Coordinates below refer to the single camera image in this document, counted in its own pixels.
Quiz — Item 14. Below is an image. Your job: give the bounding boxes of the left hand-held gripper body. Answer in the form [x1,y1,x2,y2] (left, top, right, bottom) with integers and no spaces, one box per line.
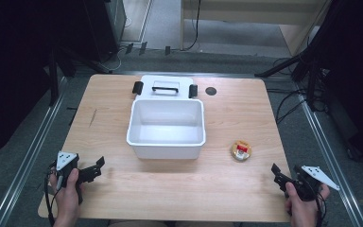
[54,150,84,204]

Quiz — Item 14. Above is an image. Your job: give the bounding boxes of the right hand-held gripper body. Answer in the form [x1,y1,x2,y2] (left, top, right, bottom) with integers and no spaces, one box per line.
[292,165,341,202]

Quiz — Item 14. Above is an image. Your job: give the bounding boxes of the round yellow packet red label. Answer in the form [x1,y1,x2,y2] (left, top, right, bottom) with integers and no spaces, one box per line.
[230,139,253,163]

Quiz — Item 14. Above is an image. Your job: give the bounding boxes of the white plastic storage box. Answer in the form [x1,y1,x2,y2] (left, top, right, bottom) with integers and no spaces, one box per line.
[126,97,207,161]

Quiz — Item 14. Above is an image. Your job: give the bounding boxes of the person's right hand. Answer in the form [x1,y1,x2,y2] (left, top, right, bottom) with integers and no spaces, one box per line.
[284,182,332,221]

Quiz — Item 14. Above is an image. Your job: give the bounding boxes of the person's left hand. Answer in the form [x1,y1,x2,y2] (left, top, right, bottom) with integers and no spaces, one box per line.
[49,167,85,219]

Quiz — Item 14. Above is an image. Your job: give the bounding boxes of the black tripod stand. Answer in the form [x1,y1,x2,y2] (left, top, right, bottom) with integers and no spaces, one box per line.
[253,0,338,112]
[45,37,112,108]

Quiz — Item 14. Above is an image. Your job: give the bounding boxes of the dark curtain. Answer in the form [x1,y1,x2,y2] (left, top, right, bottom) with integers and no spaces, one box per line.
[0,0,91,164]
[315,0,363,166]

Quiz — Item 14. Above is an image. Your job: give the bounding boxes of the black cabinet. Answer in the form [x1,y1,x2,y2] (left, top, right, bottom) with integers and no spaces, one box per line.
[83,0,128,63]

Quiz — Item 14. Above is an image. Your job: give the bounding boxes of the light wooden bench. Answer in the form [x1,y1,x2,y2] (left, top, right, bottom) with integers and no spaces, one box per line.
[180,0,333,57]

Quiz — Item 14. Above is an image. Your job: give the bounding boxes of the right hand-held gripper cable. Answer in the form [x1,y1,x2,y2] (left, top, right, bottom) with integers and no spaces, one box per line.
[308,181,328,227]

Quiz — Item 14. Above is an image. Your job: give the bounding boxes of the hand-held gripper cable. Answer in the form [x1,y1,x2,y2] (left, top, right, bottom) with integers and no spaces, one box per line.
[308,181,328,227]
[43,162,61,227]

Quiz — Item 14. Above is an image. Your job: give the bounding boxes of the left hand-held gripper cable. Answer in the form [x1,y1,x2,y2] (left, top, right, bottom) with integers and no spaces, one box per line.
[43,162,61,227]

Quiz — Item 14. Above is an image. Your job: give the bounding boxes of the metal floor rail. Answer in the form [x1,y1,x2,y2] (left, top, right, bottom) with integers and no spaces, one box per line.
[0,75,70,227]
[294,82,363,227]

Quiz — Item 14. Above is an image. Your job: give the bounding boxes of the black floor cables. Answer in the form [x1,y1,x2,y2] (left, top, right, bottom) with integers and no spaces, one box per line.
[266,56,311,126]

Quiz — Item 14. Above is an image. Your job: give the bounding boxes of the white floor cable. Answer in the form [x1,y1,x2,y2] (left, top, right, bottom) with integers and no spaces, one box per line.
[106,17,133,72]

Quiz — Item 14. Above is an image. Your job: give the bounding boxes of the white box lid black handle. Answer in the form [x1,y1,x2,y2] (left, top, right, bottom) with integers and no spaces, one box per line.
[131,74,199,102]

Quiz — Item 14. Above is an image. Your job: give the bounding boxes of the hanging black cable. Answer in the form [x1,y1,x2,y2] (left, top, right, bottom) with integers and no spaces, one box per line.
[183,0,202,52]

